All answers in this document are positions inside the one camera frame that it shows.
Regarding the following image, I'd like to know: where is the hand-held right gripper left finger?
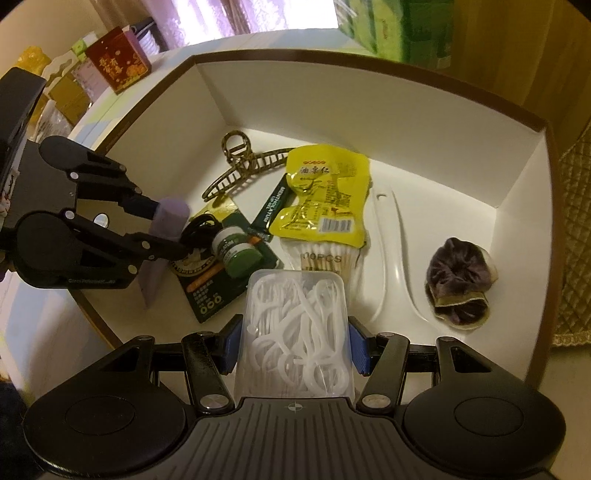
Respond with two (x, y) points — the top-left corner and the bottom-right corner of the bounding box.
(117, 314), (244, 413)

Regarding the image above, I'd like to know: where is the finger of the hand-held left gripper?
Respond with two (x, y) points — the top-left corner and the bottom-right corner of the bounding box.
(39, 136), (160, 220)
(65, 213), (190, 278)

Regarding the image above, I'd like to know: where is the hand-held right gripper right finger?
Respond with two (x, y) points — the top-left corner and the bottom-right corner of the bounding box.
(348, 316), (478, 413)

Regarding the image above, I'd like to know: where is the purple tube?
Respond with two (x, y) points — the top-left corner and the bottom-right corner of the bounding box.
(143, 196), (190, 310)

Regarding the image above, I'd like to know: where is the black cable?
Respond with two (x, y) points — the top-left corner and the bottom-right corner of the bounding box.
(182, 213), (222, 250)

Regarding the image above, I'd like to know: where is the clear box of floss picks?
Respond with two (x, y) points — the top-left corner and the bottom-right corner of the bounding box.
(233, 270), (358, 400)

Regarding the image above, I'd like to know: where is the cotton swab packet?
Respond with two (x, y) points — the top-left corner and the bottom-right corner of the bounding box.
(281, 237), (365, 305)

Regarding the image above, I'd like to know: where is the white ceramic spoon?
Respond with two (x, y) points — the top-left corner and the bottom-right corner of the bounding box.
(367, 187), (444, 326)

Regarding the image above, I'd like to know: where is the bronze hair claw clip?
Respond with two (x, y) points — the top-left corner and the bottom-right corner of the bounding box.
(201, 130), (296, 202)

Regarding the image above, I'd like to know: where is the dark velvet scrunchie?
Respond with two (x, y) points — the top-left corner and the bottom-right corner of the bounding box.
(425, 237), (499, 330)

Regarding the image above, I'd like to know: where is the dark green stick box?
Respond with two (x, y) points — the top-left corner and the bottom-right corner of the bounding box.
(247, 173), (298, 241)

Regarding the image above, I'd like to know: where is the yellow snack packet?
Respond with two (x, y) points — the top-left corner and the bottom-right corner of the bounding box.
(268, 144), (372, 247)

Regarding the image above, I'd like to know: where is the brown cardboard box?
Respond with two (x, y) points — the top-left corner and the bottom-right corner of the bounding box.
(67, 28), (559, 393)

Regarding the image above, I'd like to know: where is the red printed box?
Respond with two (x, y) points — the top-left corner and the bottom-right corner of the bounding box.
(85, 27), (152, 95)

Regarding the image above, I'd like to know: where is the yellow bag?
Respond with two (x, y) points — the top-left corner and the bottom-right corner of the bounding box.
(18, 45), (51, 77)

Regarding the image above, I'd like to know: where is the pink sheer curtain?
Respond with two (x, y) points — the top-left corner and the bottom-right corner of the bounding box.
(139, 0), (342, 51)

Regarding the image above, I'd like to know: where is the chair with quilted cover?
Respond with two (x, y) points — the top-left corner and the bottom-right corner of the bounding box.
(549, 136), (591, 352)

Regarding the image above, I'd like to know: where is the green tissue multipack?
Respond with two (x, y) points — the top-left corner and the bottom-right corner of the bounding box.
(335, 0), (455, 65)

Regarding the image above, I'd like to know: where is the white bag with black handles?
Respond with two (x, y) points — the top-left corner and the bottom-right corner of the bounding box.
(136, 16), (181, 51)

